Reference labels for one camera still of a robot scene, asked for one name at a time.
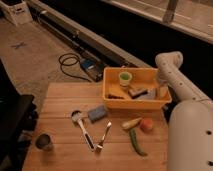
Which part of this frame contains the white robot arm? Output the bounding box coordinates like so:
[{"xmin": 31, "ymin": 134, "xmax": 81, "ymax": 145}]
[{"xmin": 155, "ymin": 51, "xmax": 213, "ymax": 171}]

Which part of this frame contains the small green cup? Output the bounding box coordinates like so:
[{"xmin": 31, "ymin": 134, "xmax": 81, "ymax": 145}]
[{"xmin": 119, "ymin": 71, "xmax": 132, "ymax": 87}]

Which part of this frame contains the metal cup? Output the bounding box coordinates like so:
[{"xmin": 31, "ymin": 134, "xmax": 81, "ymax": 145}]
[{"xmin": 35, "ymin": 134, "xmax": 53, "ymax": 151}]

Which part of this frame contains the brown scrub brush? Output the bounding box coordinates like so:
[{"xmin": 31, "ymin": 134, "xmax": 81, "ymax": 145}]
[{"xmin": 128, "ymin": 88, "xmax": 148, "ymax": 99}]

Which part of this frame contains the yellow plastic bin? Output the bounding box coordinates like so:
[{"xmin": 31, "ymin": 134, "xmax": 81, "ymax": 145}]
[{"xmin": 103, "ymin": 67, "xmax": 172, "ymax": 110}]

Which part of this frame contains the orange toy fruit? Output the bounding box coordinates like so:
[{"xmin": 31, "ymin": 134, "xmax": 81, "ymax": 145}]
[{"xmin": 140, "ymin": 118, "xmax": 154, "ymax": 132}]

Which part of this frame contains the dark object in bin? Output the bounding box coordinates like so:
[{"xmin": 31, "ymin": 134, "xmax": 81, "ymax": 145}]
[{"xmin": 106, "ymin": 94, "xmax": 124, "ymax": 99}]

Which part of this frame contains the green toy pepper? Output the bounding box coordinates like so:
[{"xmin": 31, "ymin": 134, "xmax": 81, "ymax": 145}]
[{"xmin": 129, "ymin": 129, "xmax": 147, "ymax": 156}]

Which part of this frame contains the blue sponge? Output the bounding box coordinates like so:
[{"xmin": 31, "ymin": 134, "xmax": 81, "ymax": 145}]
[{"xmin": 88, "ymin": 106, "xmax": 107, "ymax": 122}]

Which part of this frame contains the blue power box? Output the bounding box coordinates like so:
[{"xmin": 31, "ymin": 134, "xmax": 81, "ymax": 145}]
[{"xmin": 80, "ymin": 59, "xmax": 95, "ymax": 70}]

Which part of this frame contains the metal fork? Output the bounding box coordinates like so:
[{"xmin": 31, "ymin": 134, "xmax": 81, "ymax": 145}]
[{"xmin": 96, "ymin": 122, "xmax": 112, "ymax": 152}]

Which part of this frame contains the black chair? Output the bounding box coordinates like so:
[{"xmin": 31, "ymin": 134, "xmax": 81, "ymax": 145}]
[{"xmin": 0, "ymin": 60, "xmax": 38, "ymax": 171}]

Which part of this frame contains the white cardboard box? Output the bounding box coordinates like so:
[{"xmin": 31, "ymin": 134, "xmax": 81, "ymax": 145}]
[{"xmin": 0, "ymin": 0, "xmax": 32, "ymax": 26}]

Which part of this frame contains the white-handled kitchen spoon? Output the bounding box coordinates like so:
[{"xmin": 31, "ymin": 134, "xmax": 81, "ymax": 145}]
[{"xmin": 71, "ymin": 110, "xmax": 95, "ymax": 151}]

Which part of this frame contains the black coiled cable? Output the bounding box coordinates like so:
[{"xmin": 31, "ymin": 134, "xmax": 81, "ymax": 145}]
[{"xmin": 58, "ymin": 53, "xmax": 93, "ymax": 83}]

